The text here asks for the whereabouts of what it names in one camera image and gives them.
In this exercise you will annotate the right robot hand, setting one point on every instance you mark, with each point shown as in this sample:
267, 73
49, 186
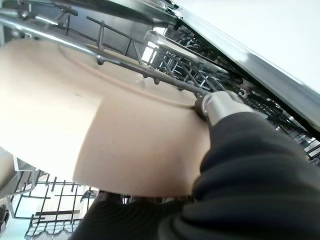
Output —
250, 187

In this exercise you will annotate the cream round plate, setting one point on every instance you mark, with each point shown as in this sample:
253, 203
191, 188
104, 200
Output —
87, 120

